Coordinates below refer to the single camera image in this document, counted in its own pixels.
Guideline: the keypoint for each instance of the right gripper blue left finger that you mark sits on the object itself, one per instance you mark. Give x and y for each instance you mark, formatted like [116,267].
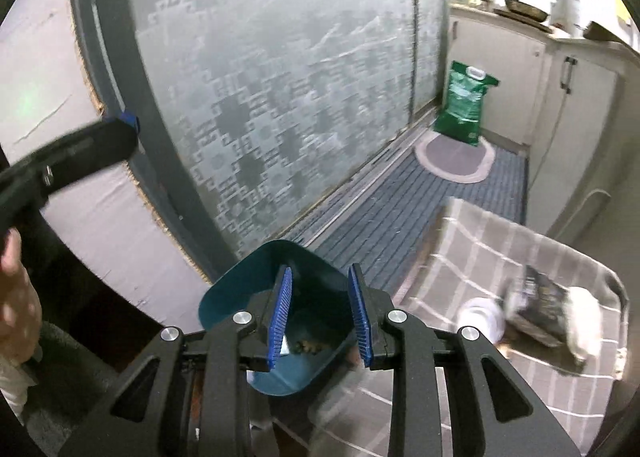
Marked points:
[276,316]

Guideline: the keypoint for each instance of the person left hand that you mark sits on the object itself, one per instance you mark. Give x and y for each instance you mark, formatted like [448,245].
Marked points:
[21,314]

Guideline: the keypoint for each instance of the brown ginger piece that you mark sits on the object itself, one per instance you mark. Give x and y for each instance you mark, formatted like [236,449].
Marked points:
[309,347]

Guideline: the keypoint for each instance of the green rice bag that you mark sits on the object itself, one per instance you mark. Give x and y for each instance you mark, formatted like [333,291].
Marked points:
[462,111]

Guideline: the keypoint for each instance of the white plastic bag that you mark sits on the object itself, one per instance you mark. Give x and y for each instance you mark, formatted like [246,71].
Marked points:
[583,324]

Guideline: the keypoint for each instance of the oval grey pink mat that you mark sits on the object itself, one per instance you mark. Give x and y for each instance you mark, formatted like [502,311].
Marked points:
[455,161]

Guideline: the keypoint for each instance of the white kitchen cabinet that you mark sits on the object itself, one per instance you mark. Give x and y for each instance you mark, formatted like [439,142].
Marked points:
[571,104]

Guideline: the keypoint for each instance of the white sleeve forearm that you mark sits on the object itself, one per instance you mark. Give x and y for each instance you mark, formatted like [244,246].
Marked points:
[15,381]

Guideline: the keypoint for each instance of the blue striped floor mat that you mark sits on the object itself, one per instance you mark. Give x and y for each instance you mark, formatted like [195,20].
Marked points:
[383,229]

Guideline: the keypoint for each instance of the teal plastic trash bin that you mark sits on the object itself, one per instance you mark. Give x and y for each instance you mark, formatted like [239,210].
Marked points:
[308,325]

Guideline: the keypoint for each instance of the black tissue pack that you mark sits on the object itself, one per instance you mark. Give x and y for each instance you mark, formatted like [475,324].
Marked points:
[533,304]

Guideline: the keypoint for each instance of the frying pan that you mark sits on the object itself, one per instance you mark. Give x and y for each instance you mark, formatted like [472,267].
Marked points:
[526,10]

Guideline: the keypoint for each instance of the frosted patterned sliding door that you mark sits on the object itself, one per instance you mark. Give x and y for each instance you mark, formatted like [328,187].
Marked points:
[253,111]

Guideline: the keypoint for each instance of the grey checked tablecloth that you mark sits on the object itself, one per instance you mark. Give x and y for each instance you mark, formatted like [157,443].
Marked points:
[473,253]

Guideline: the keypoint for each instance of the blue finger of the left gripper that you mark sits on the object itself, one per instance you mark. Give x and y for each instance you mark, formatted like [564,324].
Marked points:
[28,183]

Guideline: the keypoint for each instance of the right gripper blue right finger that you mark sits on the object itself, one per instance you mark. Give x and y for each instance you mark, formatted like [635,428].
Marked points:
[357,296]

